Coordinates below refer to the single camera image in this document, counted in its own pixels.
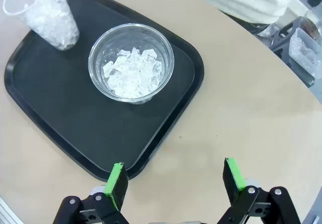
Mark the black plastic serving tray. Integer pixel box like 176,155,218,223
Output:
4,0,205,183

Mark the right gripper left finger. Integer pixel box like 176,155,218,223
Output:
52,162,130,224

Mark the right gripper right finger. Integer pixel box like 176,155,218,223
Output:
216,158,301,224

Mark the tall clear cup with ice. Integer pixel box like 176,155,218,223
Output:
2,0,81,51

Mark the short clear cup with ice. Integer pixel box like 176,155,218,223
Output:
88,24,175,106

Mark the person in light grey sweatshirt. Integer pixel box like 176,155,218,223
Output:
182,0,301,25

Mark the clear plastic box of ice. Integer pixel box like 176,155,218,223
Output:
288,27,322,80

